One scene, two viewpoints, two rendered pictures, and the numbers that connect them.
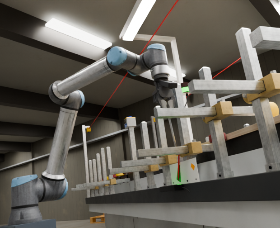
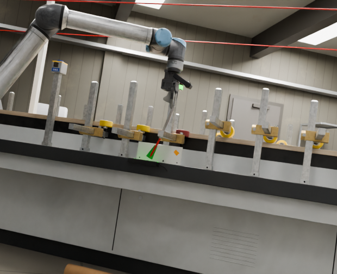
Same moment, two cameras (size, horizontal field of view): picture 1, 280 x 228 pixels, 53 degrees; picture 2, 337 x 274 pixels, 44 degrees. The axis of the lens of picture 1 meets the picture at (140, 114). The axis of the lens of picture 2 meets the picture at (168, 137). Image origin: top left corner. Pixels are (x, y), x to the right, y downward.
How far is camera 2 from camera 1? 1.65 m
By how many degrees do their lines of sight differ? 52
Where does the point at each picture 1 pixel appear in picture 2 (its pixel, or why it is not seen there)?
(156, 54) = (182, 51)
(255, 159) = not seen: hidden behind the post
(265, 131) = (259, 154)
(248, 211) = (220, 193)
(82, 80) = (110, 32)
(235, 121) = not seen: hidden behind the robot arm
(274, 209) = (242, 195)
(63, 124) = (32, 51)
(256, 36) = (322, 131)
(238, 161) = (189, 155)
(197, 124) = not seen: outside the picture
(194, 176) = (175, 160)
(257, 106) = (259, 139)
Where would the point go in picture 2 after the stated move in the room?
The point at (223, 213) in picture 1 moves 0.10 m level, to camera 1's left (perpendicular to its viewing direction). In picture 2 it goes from (193, 191) to (183, 190)
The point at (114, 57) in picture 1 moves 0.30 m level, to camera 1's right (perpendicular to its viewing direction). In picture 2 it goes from (163, 38) to (197, 56)
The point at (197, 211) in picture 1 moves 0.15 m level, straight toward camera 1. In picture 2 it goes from (161, 185) to (179, 189)
